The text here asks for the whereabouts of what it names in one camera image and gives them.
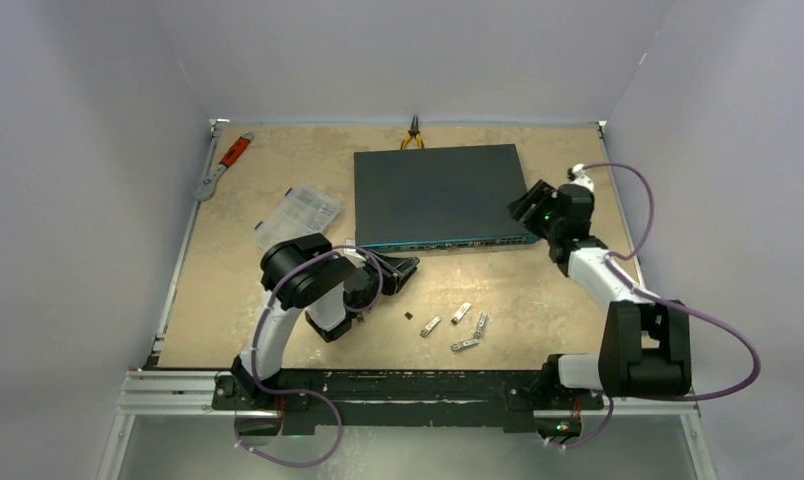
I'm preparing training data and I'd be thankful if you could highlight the dark grey network switch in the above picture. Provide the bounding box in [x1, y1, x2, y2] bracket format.
[354, 144, 538, 253]

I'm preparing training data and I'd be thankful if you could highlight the aluminium frame rail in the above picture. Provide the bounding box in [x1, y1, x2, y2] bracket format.
[117, 370, 700, 416]

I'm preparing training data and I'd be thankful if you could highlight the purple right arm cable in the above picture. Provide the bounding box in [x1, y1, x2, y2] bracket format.
[544, 163, 762, 452]

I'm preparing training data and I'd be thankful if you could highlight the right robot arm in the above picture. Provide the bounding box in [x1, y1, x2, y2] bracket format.
[509, 181, 692, 407]

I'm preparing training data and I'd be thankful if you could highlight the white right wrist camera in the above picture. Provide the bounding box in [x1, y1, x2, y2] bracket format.
[567, 164, 595, 193]

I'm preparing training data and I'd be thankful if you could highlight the clear plastic organizer box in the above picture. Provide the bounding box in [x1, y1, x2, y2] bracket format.
[252, 185, 344, 250]

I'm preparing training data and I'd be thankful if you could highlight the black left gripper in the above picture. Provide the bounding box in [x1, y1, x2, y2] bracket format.
[349, 250, 419, 319]

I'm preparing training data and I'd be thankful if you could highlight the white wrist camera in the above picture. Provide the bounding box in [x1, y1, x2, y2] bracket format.
[342, 246, 370, 268]
[567, 164, 595, 193]

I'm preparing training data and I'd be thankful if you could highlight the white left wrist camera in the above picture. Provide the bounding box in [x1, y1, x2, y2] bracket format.
[342, 246, 370, 268]

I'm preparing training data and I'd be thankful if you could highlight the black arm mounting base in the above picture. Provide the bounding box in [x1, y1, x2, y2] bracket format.
[212, 368, 603, 435]

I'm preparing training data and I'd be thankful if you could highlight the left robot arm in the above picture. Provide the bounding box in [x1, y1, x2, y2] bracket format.
[231, 233, 420, 409]

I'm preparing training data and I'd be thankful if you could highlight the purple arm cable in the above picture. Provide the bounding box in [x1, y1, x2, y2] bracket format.
[232, 245, 385, 468]
[544, 163, 762, 452]

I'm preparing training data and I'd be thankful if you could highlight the red handled adjustable wrench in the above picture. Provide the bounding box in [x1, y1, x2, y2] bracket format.
[194, 132, 255, 202]

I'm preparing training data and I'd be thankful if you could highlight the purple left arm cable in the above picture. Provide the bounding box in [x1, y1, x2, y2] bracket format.
[232, 245, 385, 468]

